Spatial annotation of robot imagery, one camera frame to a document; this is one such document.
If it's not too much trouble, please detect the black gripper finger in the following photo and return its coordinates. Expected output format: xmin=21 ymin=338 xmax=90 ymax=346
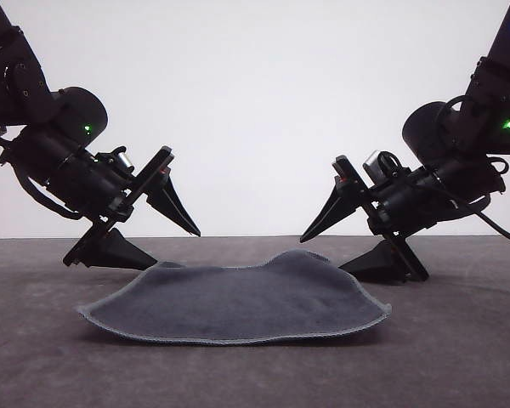
xmin=299 ymin=175 xmax=369 ymax=245
xmin=145 ymin=173 xmax=202 ymax=238
xmin=337 ymin=241 xmax=409 ymax=285
xmin=87 ymin=228 xmax=159 ymax=271

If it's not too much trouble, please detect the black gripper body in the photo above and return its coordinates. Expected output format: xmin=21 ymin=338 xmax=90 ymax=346
xmin=331 ymin=155 xmax=430 ymax=282
xmin=0 ymin=126 xmax=174 ymax=269

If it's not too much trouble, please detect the purple towel with grey hem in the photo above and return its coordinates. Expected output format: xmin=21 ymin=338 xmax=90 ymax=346
xmin=76 ymin=248 xmax=394 ymax=347

